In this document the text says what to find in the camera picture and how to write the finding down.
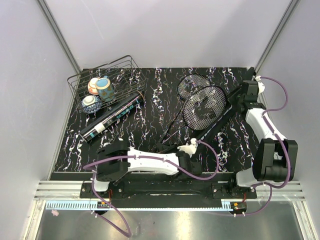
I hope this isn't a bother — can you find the black racket bag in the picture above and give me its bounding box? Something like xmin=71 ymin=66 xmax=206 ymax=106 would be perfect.
xmin=190 ymin=66 xmax=256 ymax=142

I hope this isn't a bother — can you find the badminton racket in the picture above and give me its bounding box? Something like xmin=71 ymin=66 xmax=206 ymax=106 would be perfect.
xmin=155 ymin=73 xmax=212 ymax=146
xmin=159 ymin=85 xmax=228 ymax=151

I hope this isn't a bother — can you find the black shuttlecock tube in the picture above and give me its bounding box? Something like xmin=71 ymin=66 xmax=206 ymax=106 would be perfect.
xmin=79 ymin=91 xmax=144 ymax=142

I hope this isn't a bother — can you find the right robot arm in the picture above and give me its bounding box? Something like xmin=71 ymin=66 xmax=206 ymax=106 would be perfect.
xmin=227 ymin=80 xmax=298 ymax=199

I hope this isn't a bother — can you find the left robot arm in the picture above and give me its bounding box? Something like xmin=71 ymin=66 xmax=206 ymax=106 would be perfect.
xmin=90 ymin=138 xmax=198 ymax=198

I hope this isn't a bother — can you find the blue butterfly mug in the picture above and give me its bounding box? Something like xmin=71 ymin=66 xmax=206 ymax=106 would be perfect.
xmin=95 ymin=75 xmax=115 ymax=102

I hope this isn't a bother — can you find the blue patterned bowl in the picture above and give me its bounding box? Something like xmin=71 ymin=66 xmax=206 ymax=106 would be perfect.
xmin=81 ymin=95 xmax=102 ymax=114

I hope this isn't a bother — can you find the orange white bowl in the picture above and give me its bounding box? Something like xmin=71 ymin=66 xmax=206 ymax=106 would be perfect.
xmin=87 ymin=77 xmax=100 ymax=96

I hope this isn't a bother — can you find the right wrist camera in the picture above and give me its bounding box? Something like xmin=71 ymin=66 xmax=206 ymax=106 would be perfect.
xmin=255 ymin=75 xmax=266 ymax=95

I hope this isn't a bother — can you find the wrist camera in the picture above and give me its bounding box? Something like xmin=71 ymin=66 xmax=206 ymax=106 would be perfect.
xmin=255 ymin=75 xmax=266 ymax=95
xmin=177 ymin=138 xmax=198 ymax=157

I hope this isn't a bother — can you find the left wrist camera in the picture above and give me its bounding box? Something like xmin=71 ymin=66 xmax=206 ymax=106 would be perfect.
xmin=177 ymin=138 xmax=198 ymax=157

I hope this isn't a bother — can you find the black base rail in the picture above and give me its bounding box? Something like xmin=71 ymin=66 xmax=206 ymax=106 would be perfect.
xmin=80 ymin=172 xmax=257 ymax=210

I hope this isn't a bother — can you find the wire dish rack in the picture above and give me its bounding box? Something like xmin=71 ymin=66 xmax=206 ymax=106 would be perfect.
xmin=67 ymin=55 xmax=147 ymax=110

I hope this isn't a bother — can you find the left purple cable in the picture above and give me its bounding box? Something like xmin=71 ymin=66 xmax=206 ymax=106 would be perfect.
xmin=82 ymin=139 xmax=220 ymax=238

